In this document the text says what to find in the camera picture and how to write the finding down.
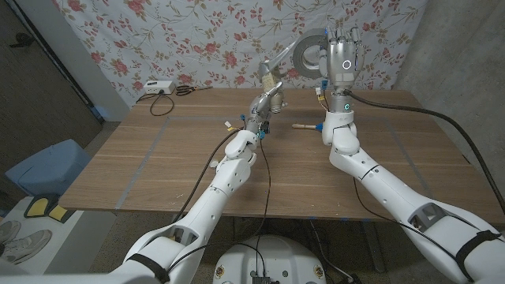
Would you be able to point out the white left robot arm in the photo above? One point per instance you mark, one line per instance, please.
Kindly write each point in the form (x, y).
(221, 189)

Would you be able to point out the colourful striped wooden maraca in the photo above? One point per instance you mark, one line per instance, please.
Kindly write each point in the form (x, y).
(304, 126)

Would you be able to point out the floral backdrop cloth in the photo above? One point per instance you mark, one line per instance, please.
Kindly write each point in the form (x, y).
(197, 39)

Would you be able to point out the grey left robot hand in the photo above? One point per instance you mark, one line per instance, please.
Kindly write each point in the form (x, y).
(260, 108)

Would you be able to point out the black scissors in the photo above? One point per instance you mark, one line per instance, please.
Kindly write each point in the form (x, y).
(183, 90)

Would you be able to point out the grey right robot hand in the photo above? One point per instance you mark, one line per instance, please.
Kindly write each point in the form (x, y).
(343, 59)

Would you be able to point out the white power adapter box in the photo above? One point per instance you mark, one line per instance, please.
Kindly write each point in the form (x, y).
(159, 87)

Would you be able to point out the dark wooden door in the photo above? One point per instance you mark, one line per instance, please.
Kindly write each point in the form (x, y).
(35, 102)

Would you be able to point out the white robot torso base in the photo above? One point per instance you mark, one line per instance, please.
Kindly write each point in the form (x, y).
(276, 260)

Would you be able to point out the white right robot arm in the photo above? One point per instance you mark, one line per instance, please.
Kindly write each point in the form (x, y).
(394, 189)

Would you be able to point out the grey duct tape roll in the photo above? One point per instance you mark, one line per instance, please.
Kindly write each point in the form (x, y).
(301, 51)

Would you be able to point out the cream bottle with yellow label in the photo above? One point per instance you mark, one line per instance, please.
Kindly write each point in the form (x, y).
(269, 81)

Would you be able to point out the grey sneaker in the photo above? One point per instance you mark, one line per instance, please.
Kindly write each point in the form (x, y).
(8, 230)
(23, 246)

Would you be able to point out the yellow and black foot pedal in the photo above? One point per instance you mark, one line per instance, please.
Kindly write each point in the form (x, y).
(37, 207)

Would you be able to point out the grey metal table leg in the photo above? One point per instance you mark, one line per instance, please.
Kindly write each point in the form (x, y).
(372, 244)

